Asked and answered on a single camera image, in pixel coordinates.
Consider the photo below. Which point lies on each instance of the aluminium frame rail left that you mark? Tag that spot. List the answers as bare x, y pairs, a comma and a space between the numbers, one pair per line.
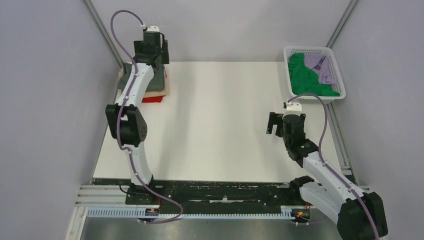
103, 31

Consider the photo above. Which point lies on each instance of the aluminium frame rail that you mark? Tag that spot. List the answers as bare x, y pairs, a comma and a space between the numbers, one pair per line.
103, 31
342, 22

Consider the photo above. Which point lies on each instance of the green t shirt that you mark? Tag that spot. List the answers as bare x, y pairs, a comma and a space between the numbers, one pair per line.
305, 81

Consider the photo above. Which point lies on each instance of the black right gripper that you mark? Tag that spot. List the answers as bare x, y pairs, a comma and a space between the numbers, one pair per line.
275, 119

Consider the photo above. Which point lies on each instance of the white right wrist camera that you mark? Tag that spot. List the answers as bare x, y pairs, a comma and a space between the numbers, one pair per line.
292, 106

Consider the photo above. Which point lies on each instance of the beige folded t shirt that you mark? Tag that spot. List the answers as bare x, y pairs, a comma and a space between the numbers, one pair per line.
155, 93

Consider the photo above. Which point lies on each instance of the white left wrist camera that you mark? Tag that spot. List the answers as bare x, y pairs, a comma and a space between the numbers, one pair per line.
151, 28

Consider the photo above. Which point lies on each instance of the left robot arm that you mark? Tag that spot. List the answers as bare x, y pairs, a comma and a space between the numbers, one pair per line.
125, 120

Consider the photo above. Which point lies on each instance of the red folded t shirt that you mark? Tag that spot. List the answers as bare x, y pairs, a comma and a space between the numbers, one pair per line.
154, 99

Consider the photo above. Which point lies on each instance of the purple t shirt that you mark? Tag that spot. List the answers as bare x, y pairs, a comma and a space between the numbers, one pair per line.
319, 64

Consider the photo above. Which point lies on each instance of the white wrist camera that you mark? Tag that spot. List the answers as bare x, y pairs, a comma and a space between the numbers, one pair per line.
292, 106
151, 28

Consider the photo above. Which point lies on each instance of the grey t shirt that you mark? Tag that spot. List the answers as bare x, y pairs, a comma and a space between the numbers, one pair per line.
157, 84

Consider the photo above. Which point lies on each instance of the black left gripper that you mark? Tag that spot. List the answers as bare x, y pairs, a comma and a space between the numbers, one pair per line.
163, 52

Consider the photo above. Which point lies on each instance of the white plastic laundry basket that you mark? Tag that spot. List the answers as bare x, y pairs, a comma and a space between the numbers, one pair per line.
288, 51

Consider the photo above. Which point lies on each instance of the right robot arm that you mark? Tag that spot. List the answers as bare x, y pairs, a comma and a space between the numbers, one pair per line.
358, 215

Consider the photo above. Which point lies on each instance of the aluminium frame rail right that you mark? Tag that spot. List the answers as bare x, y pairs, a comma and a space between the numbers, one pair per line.
342, 22

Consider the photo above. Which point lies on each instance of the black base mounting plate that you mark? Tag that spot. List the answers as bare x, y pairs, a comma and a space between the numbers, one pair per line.
216, 197

